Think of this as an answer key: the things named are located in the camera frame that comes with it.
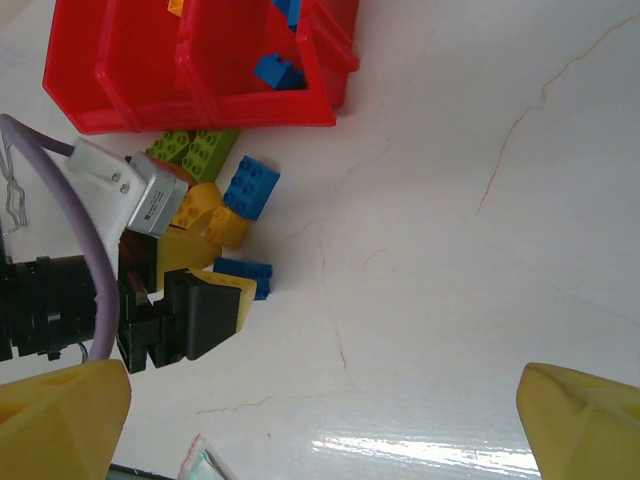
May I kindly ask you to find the red plastic bin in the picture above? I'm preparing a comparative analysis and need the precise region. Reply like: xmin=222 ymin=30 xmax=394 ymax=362
xmin=174 ymin=0 xmax=362 ymax=129
xmin=42 ymin=0 xmax=144 ymax=137
xmin=97 ymin=0 xmax=224 ymax=132

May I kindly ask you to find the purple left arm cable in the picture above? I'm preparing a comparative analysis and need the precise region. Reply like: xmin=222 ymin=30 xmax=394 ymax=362
xmin=0 ymin=113 xmax=122 ymax=362

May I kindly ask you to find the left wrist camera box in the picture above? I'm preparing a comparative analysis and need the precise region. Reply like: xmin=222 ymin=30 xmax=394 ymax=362
xmin=63 ymin=137 xmax=190 ymax=247

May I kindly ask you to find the clear plastic bag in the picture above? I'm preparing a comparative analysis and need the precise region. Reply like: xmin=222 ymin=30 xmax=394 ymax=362
xmin=177 ymin=433 xmax=239 ymax=480

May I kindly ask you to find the green lego brick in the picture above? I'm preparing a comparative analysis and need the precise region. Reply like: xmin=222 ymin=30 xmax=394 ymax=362
xmin=180 ymin=128 xmax=242 ymax=182
xmin=144 ymin=128 xmax=192 ymax=164

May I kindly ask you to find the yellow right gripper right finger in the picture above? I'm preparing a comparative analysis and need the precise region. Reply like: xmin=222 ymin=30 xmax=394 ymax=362
xmin=515 ymin=362 xmax=640 ymax=480

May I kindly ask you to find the blue lego brick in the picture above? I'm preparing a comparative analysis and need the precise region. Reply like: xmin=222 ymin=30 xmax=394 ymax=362
xmin=252 ymin=49 xmax=307 ymax=92
xmin=221 ymin=154 xmax=282 ymax=222
xmin=271 ymin=0 xmax=304 ymax=32
xmin=212 ymin=256 xmax=274 ymax=302

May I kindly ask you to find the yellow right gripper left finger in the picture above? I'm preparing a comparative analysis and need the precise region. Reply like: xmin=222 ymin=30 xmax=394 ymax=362
xmin=0 ymin=358 xmax=133 ymax=480

